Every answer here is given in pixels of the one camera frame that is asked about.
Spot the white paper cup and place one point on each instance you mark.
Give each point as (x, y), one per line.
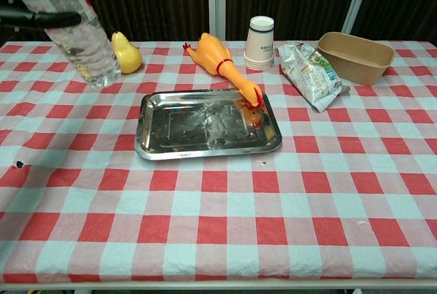
(259, 61)
(259, 68)
(259, 64)
(260, 40)

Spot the brown paper food box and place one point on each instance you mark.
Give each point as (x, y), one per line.
(355, 65)

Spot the yellow pear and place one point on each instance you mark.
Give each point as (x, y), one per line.
(131, 58)

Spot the white slanted frame post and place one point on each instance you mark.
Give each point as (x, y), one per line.
(356, 0)

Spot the crumpled silver snack bag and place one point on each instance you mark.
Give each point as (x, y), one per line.
(312, 75)

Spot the white upright frame post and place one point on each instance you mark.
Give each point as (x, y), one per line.
(217, 0)

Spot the orange rubber chicken toy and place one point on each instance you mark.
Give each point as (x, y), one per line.
(218, 55)

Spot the red white checked tablecloth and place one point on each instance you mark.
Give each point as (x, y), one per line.
(218, 205)

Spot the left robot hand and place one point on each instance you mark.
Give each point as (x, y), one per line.
(51, 19)

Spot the rectangular metal tray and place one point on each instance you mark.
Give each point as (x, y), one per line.
(205, 127)

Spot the transparent plastic water bottle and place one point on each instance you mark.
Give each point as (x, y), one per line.
(85, 52)

